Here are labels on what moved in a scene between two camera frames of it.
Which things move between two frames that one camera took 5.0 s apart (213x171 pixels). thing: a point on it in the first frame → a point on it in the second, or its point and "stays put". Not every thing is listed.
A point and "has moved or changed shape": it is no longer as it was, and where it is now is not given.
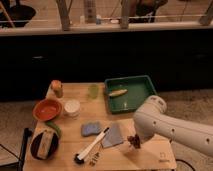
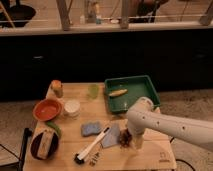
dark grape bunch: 135,140 has moved or changed shape
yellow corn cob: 118,92 stays put
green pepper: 54,127 stays put
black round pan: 19,14 stays put
